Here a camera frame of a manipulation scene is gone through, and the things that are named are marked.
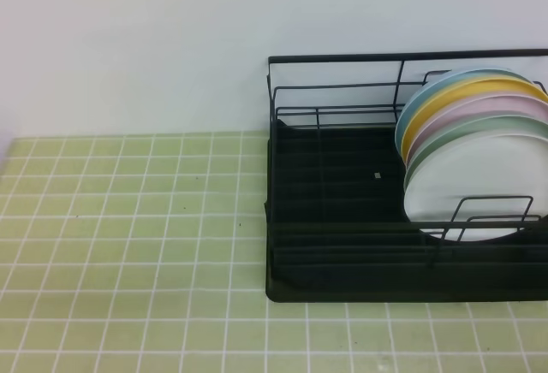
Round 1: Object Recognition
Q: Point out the yellow plate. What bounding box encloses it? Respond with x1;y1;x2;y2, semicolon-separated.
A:
396;75;547;160

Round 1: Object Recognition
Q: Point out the white plate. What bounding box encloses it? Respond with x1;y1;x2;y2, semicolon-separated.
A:
404;129;547;223

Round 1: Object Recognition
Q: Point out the light blue plate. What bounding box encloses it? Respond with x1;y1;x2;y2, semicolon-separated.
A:
395;67;529;155

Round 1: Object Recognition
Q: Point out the mint green plate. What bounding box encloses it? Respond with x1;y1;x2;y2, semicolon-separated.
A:
404;114;547;183

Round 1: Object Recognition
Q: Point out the black wire dish rack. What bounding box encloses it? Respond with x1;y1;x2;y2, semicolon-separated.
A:
265;49;547;303

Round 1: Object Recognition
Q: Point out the pink plate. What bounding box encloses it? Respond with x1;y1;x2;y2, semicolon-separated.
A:
402;92;547;166

